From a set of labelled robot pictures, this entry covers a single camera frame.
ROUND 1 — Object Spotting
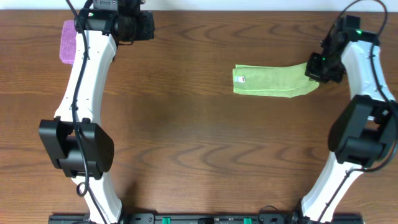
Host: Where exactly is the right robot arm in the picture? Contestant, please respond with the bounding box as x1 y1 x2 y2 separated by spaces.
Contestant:
290 15 397 223

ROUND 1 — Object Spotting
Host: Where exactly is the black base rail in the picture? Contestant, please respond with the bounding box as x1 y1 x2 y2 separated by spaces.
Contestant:
48 213 365 224

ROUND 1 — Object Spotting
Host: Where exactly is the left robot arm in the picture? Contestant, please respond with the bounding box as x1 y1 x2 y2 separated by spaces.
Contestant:
39 8 155 223

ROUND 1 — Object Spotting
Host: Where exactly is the green microfiber cloth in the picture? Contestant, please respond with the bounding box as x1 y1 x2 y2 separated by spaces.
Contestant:
232 63 320 98

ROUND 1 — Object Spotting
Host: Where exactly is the purple folded cloth on top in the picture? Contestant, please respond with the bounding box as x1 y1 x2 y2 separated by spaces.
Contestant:
59 20 76 65

